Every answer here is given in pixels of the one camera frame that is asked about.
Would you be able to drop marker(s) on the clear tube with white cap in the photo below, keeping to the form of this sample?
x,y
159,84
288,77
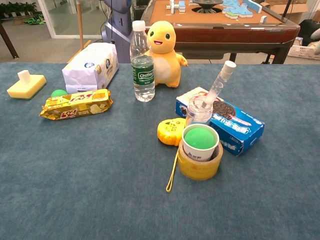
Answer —
x,y
218,83

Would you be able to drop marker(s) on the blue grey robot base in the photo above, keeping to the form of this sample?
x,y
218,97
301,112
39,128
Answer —
x,y
120,22

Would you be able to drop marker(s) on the clear plastic jar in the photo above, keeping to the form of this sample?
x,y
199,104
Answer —
x,y
197,116

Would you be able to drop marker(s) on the large green ball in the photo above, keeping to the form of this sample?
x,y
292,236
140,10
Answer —
x,y
200,138

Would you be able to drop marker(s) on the clear water bottle green label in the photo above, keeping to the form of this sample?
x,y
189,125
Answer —
x,y
142,75

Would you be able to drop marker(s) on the white paper cup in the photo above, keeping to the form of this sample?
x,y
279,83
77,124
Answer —
x,y
197,155

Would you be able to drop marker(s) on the yellow plush dinosaur toy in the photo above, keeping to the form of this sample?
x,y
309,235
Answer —
x,y
165,60

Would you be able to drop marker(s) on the yellow packing tape roll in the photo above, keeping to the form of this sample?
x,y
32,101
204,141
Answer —
x,y
197,171

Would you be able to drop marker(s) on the blue Oreo cookie box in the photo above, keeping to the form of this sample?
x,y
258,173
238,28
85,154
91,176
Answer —
x,y
237,125

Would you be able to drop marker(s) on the blue felt table cover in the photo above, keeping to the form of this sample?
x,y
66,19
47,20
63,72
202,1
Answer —
x,y
100,175

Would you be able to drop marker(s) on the gold biscuit packet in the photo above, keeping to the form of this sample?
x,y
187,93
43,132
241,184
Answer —
x,y
77,105

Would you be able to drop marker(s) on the white tissue pack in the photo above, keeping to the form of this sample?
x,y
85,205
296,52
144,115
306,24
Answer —
x,y
90,67

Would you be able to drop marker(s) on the small green ball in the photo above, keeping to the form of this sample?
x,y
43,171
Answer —
x,y
58,93

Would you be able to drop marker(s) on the brown mahjong table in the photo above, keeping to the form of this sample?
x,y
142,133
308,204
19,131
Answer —
x,y
225,35

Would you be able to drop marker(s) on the white blue mahjong tile cluster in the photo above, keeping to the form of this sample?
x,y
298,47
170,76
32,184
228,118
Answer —
x,y
178,6

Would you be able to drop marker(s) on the wooden pole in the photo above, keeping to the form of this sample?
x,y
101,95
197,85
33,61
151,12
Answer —
x,y
80,25

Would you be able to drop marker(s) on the black mahjong table centre dome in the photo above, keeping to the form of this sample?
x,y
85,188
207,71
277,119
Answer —
x,y
207,5

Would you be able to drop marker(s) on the blue mahjong tile pile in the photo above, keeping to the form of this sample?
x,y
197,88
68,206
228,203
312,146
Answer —
x,y
236,10

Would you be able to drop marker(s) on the yellow sponge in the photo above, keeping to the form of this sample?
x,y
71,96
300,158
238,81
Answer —
x,y
26,88

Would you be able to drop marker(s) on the small white block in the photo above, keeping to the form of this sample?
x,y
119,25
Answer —
x,y
24,76

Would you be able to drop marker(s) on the mahjong tile row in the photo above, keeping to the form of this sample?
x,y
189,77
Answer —
x,y
253,5

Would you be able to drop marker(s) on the white plastic basket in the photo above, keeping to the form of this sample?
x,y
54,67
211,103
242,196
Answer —
x,y
302,51

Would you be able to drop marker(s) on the green item on floor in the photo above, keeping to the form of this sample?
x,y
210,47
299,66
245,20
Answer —
x,y
35,20

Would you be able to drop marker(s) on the black tripod stand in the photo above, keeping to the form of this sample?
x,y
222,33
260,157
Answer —
x,y
287,8

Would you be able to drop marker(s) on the dark table leg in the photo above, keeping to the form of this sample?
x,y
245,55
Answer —
x,y
8,41

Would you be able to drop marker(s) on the black bag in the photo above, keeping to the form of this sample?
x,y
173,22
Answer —
x,y
308,30

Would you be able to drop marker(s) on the cardboard box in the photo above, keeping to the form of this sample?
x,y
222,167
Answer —
x,y
297,10

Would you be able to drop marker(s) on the green potted plants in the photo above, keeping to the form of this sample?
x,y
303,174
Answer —
x,y
17,8

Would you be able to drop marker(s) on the white glass partition frame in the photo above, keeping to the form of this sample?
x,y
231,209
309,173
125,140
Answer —
x,y
46,17

